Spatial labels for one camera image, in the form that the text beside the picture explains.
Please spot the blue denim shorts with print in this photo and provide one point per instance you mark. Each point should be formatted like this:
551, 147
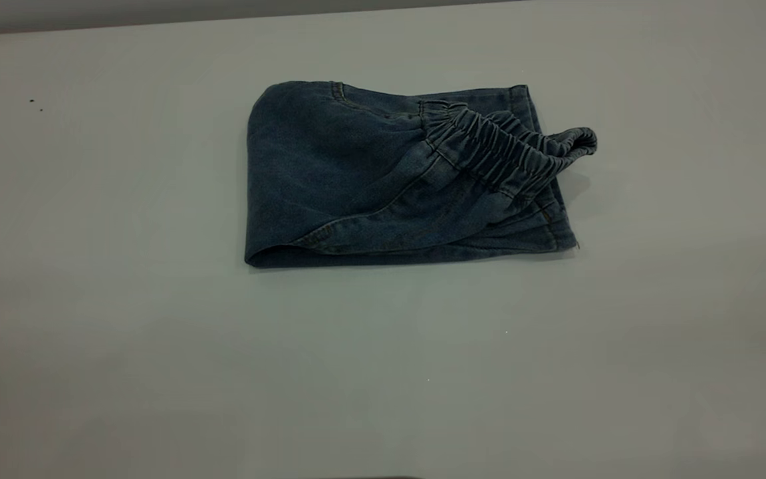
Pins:
356, 179

